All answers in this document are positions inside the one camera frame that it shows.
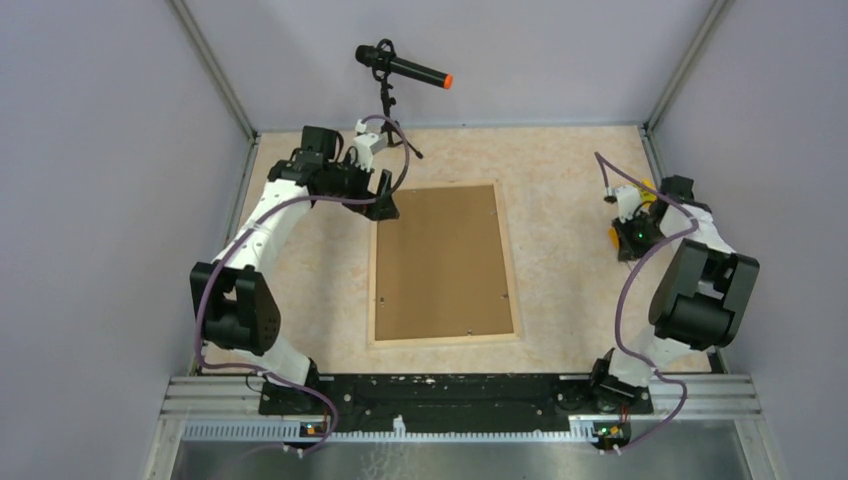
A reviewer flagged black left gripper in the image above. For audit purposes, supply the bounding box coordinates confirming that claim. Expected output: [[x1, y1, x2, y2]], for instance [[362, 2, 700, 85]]
[[323, 152, 398, 220]]

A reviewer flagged white wooden photo frame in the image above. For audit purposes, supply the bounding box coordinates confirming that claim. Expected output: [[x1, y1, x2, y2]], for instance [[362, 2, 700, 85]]
[[367, 179, 523, 348]]

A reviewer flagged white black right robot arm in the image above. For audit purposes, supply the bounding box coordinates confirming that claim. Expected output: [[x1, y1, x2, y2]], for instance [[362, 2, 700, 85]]
[[586, 175, 760, 412]]

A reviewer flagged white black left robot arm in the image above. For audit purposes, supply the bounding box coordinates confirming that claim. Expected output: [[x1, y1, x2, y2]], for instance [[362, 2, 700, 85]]
[[189, 120, 400, 414]]

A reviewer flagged yellow plastic box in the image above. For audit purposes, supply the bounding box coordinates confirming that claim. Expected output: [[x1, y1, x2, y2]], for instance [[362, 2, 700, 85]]
[[637, 179, 657, 203]]

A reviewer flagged black tripod microphone stand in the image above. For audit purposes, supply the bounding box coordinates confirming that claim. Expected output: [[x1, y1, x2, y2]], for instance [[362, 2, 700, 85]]
[[371, 38, 402, 148]]

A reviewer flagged black microphone orange tip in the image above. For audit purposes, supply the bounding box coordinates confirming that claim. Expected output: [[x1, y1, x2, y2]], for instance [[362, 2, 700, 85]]
[[355, 45, 453, 90]]

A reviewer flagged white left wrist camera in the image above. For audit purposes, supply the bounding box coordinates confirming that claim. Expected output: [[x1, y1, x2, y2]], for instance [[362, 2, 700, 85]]
[[352, 119, 387, 173]]

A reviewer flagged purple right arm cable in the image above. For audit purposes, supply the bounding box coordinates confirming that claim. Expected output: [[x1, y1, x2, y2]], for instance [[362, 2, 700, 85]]
[[592, 150, 702, 455]]

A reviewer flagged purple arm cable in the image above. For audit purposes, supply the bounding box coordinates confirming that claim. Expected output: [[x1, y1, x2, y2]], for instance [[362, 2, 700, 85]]
[[192, 114, 412, 458], [592, 150, 702, 455]]

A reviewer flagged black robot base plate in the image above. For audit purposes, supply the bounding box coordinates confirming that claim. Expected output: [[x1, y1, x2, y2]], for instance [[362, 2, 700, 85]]
[[258, 373, 654, 434]]

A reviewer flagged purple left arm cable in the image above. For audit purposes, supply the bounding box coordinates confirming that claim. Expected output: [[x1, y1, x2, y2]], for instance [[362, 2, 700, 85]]
[[192, 114, 412, 458]]

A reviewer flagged aluminium rail front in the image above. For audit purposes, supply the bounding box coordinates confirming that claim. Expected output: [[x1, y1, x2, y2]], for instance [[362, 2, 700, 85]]
[[160, 374, 762, 445]]

